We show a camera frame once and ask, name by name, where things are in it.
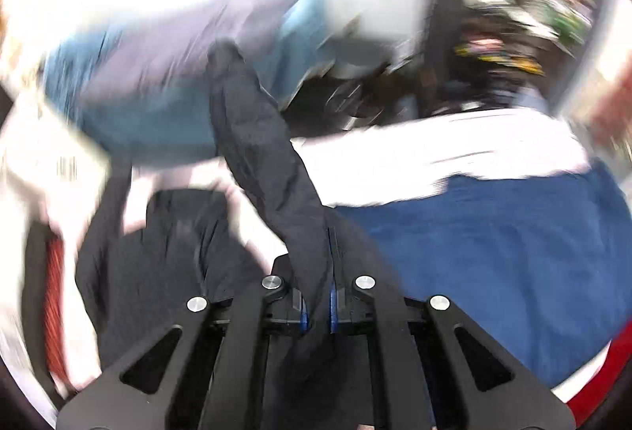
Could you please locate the black quilted jacket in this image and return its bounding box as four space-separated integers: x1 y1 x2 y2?
74 40 396 430

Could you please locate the blue blanket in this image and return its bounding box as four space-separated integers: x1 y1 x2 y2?
336 160 632 404

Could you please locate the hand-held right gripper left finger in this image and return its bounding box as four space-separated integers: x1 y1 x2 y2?
56 255 317 430

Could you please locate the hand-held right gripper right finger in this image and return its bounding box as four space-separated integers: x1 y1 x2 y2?
326 223 577 430

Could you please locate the dark grey blanket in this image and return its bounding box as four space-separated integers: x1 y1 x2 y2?
74 0 319 115

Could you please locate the red ribbed object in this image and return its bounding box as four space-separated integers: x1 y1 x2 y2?
43 232 68 380

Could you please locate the teal cloth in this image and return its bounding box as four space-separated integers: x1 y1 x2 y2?
42 0 346 165

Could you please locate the white sheet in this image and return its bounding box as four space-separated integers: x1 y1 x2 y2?
291 106 600 209

